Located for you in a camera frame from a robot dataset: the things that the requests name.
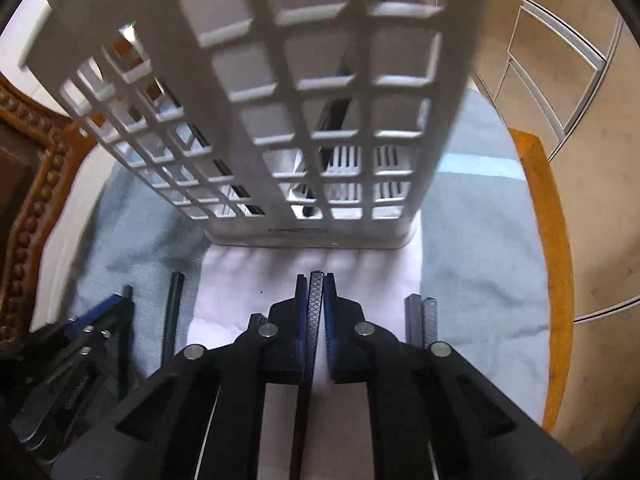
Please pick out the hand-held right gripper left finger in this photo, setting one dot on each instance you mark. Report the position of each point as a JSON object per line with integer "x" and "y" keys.
{"x": 300, "y": 320}

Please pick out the grey slotted utensil holder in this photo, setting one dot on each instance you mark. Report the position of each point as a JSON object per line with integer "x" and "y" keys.
{"x": 250, "y": 237}

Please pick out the set of dark chopsticks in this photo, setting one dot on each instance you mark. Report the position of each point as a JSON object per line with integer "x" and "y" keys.
{"x": 430, "y": 320}

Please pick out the dark blue chopstick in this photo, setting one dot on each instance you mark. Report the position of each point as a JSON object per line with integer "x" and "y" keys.
{"x": 316, "y": 310}
{"x": 125, "y": 380}

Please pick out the carved wooden chair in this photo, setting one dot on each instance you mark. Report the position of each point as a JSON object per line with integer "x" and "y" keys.
{"x": 30, "y": 210}

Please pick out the plaid printed cloth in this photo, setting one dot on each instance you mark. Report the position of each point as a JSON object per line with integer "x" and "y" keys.
{"x": 475, "y": 285}

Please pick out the low wooden table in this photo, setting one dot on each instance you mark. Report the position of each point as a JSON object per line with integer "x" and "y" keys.
{"x": 550, "y": 260}

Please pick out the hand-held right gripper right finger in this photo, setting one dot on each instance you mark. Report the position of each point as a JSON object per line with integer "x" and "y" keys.
{"x": 330, "y": 320}

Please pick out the kitchen cabinets with counter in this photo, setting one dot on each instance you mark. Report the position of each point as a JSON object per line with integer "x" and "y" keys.
{"x": 550, "y": 85}

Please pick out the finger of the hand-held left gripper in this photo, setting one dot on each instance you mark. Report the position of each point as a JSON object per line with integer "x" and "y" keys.
{"x": 106, "y": 307}
{"x": 75, "y": 352}

